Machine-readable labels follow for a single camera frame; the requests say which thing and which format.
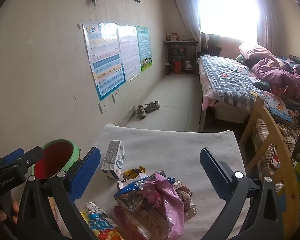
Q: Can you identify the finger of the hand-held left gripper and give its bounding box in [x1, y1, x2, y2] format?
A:
[1, 148, 25, 165]
[21, 146, 43, 167]

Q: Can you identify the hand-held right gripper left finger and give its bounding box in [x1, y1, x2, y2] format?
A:
[16, 147, 101, 240]

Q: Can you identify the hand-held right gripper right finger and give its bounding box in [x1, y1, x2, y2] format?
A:
[199, 147, 283, 240]

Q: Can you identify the green-rimmed red basin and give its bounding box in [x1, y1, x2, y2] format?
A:
[31, 139, 81, 180]

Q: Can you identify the white blue milk carton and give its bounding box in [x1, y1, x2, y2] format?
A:
[101, 140, 125, 180]

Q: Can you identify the person's left hand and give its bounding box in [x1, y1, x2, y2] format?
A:
[0, 200, 20, 224]

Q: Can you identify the crumpled paper wrapper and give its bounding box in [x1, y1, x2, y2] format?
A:
[175, 182, 198, 221]

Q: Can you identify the yellow crumpled wrapper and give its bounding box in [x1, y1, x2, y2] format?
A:
[121, 166, 147, 180]

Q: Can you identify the blue yellow snack packet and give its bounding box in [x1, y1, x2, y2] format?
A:
[80, 202, 123, 240]

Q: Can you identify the pink plastic wrapper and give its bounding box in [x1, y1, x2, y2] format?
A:
[142, 172, 186, 239]

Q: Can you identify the white bed base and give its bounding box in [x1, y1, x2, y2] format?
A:
[215, 101, 250, 124]

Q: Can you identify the brown plaid mattress cover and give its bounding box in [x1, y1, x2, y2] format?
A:
[251, 117, 300, 180]

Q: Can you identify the pink bed sheet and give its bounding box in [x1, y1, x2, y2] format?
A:
[199, 64, 219, 110]

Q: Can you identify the grey child's shoe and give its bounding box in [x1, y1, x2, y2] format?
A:
[136, 104, 147, 119]
[144, 101, 160, 113]

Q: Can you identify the blue children's book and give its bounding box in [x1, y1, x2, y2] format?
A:
[262, 91, 293, 123]

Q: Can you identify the bed with plaid quilt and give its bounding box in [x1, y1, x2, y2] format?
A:
[197, 55, 273, 105]

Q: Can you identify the red plastic bucket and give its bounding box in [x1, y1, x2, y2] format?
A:
[171, 57, 182, 74]

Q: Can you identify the black garment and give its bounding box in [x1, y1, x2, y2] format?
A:
[245, 57, 259, 68]

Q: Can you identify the purple blanket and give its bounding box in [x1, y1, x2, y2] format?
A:
[251, 58, 300, 98]

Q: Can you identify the pink pillow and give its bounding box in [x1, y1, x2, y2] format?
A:
[239, 42, 280, 64]

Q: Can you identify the dark storage shelf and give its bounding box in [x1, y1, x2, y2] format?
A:
[164, 40, 199, 75]

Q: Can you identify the pale patterned curtain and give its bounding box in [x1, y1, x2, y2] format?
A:
[170, 0, 202, 42]
[259, 0, 275, 53]

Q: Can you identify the bright window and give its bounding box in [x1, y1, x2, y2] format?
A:
[199, 0, 260, 42]

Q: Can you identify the wooden bed frame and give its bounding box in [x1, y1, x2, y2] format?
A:
[239, 96, 300, 239]

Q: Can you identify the blue alphabet wall poster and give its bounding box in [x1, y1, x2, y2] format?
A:
[82, 22, 126, 101]

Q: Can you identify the white chart wall poster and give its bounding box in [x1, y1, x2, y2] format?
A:
[116, 25, 142, 82]

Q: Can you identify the green wall poster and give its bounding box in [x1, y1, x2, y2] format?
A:
[136, 26, 153, 72]

